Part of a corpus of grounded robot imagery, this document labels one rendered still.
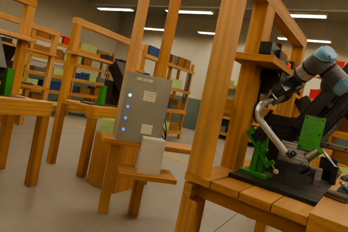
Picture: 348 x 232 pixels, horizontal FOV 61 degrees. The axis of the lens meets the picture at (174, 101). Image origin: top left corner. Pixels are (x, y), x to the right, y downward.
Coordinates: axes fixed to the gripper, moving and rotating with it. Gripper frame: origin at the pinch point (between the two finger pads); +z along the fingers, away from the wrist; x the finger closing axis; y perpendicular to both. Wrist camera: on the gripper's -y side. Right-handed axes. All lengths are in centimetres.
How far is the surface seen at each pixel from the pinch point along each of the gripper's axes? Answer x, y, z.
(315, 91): 31, 364, 225
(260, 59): 23.3, 16.6, 3.7
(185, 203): -20, -45, 40
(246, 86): 18.0, 15.6, 21.9
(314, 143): -28, 37, 24
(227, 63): 23.5, -12.6, -2.4
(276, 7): 50, 50, -2
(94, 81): 449, 199, 713
